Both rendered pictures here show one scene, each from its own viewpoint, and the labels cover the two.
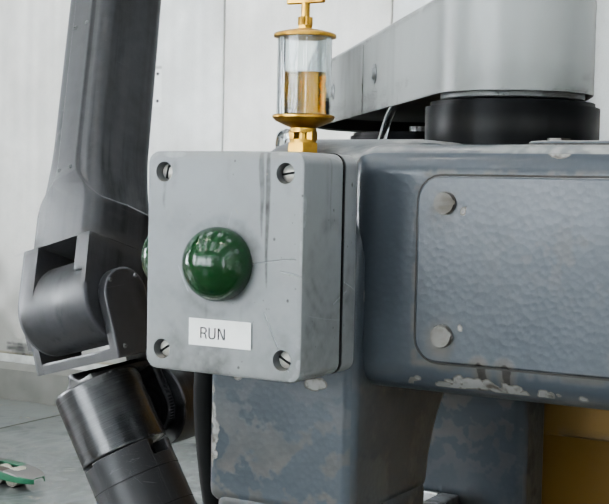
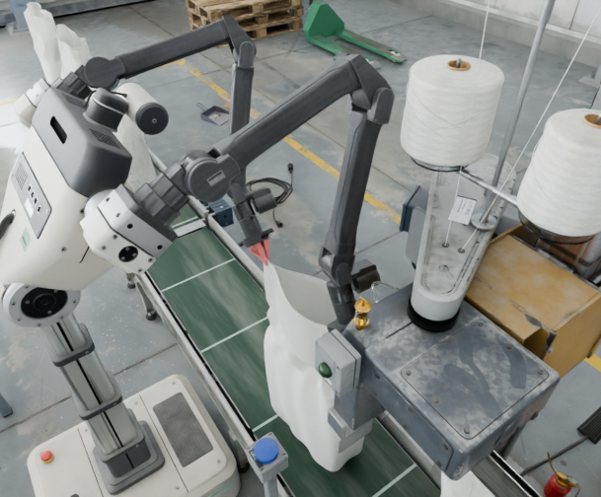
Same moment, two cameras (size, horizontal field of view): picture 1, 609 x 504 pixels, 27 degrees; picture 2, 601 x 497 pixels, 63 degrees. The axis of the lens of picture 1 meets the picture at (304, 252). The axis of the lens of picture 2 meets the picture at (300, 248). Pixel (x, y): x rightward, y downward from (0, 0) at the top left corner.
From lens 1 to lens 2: 0.71 m
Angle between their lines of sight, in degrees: 45
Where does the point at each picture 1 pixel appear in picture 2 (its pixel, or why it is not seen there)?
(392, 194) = (369, 364)
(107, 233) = (339, 254)
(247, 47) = not seen: outside the picture
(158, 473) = (347, 311)
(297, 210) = (339, 375)
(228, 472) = not seen: hidden behind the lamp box
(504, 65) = (423, 312)
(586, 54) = (451, 311)
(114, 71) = (348, 202)
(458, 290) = (378, 390)
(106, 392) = (337, 290)
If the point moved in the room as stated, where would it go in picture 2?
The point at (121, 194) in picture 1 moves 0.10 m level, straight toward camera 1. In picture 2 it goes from (345, 241) to (336, 271)
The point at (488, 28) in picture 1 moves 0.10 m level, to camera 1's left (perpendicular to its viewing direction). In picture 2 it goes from (420, 302) to (365, 285)
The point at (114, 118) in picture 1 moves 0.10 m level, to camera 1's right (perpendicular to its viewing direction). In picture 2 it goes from (346, 217) to (391, 229)
